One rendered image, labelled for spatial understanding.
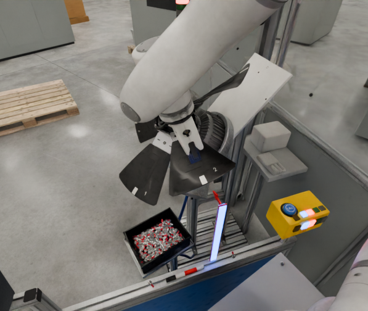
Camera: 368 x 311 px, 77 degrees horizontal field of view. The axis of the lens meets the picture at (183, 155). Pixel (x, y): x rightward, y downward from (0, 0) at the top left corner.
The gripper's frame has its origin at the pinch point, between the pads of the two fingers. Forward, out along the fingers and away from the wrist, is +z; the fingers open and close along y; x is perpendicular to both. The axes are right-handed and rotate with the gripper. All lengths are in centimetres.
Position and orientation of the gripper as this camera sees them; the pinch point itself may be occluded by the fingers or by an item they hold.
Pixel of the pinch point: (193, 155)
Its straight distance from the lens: 65.3
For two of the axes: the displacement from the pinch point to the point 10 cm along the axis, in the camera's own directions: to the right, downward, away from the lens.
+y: -3.0, -6.4, 7.1
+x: -9.1, 4.1, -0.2
